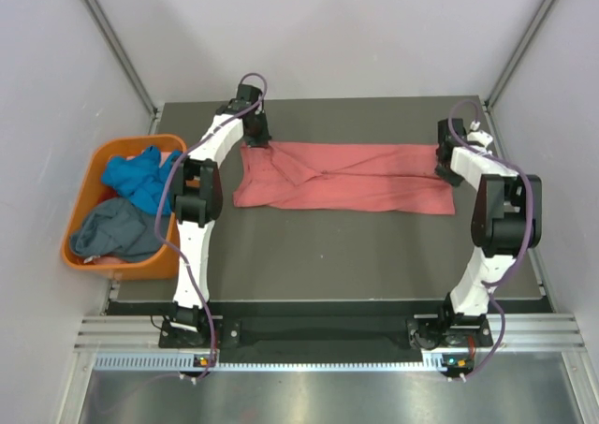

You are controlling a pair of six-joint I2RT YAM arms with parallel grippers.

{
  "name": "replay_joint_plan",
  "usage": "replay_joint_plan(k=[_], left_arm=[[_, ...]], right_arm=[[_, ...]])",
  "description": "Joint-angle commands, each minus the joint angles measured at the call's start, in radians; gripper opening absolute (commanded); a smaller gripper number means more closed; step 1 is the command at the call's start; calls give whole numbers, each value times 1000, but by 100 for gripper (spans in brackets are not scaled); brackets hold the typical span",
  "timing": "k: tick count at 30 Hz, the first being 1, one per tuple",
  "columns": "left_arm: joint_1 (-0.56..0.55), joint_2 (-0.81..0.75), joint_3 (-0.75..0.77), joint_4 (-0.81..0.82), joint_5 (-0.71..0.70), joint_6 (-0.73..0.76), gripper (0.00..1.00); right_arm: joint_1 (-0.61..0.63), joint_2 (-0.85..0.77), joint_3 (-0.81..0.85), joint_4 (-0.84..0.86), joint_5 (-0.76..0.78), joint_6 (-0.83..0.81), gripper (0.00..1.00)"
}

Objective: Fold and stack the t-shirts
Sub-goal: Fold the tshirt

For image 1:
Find pink t shirt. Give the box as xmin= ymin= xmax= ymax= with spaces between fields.
xmin=233 ymin=141 xmax=455 ymax=215

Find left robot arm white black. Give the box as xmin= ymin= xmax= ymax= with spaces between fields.
xmin=165 ymin=80 xmax=270 ymax=350

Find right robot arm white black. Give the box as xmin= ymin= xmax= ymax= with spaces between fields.
xmin=435 ymin=119 xmax=542 ymax=345

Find orange plastic bin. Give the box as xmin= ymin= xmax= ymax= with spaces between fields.
xmin=61 ymin=134 xmax=186 ymax=281

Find grey blue t shirt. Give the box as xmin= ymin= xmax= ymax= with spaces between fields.
xmin=67 ymin=197 xmax=163 ymax=263

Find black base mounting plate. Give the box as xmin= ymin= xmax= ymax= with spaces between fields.
xmin=158 ymin=312 xmax=492 ymax=364

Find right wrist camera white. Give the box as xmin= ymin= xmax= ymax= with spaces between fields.
xmin=466 ymin=121 xmax=493 ymax=149

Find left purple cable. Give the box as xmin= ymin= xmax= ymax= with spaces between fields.
xmin=153 ymin=72 xmax=268 ymax=381

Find right aluminium frame post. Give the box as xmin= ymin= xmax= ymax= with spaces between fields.
xmin=483 ymin=0 xmax=559 ymax=113

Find aluminium frame post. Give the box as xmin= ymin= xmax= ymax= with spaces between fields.
xmin=483 ymin=0 xmax=559 ymax=113
xmin=81 ymin=0 xmax=160 ymax=135

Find slotted cable duct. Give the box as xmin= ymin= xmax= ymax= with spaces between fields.
xmin=94 ymin=353 xmax=466 ymax=374

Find left aluminium frame post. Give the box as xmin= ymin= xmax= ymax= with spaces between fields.
xmin=81 ymin=0 xmax=160 ymax=135

